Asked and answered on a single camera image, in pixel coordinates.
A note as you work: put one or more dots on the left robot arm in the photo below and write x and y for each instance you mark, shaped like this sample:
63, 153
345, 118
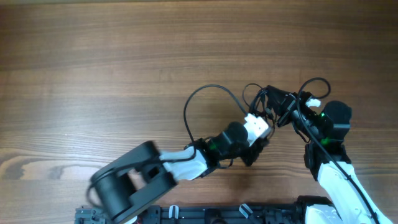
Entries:
133, 182

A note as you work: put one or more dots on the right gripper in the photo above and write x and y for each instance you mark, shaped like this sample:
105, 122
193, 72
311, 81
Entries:
286, 107

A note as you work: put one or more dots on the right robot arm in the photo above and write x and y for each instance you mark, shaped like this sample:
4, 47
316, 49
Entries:
325, 154

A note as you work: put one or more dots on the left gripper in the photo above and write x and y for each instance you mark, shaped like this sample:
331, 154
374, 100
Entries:
253, 149

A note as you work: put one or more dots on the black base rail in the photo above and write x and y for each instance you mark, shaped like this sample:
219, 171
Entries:
253, 214

